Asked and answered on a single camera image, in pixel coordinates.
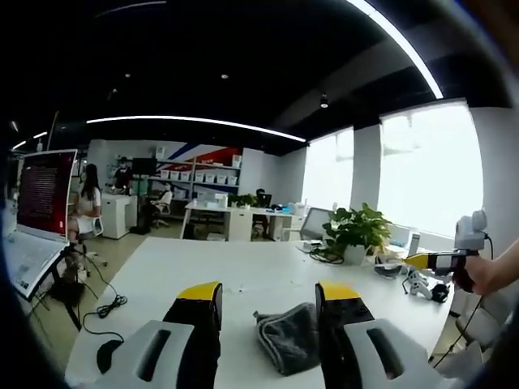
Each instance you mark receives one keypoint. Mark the small green desk plant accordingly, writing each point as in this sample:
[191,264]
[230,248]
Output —
[243,199]

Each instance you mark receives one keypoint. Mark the white headset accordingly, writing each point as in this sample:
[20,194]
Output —
[388,268]

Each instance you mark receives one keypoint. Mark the long ceiling light strip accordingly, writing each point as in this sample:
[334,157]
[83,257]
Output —
[405,44]
[194,120]

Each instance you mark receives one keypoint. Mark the black computer mouse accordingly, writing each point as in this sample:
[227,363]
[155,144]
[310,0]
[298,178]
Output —
[108,356]

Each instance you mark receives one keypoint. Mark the grey mesh office chair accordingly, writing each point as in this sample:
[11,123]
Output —
[318,223]

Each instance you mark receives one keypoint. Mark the black monitor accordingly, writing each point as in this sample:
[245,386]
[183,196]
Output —
[144,165]

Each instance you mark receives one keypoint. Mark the white office desk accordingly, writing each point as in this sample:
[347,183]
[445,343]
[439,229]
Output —
[239,219]

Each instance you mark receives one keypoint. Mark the person's right hand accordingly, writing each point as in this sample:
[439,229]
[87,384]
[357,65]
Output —
[482,275]

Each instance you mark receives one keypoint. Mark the shelf with white boxes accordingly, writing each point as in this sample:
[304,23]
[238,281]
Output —
[202,176]

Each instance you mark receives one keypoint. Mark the small black device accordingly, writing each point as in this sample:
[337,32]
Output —
[441,292]

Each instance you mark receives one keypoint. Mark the white cabinet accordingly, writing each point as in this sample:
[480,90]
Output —
[117,215]

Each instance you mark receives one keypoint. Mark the white laptop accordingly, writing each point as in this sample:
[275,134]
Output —
[40,194]

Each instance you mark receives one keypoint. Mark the grey towel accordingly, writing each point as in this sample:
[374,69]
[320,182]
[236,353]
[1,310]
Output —
[290,338]

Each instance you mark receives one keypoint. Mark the green potted plant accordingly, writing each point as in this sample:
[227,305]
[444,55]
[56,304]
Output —
[357,229]

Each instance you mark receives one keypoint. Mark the white stool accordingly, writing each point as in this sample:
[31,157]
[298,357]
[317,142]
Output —
[96,229]

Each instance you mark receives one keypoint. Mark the black pendant spotlight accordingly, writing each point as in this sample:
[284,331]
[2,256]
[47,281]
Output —
[324,101]

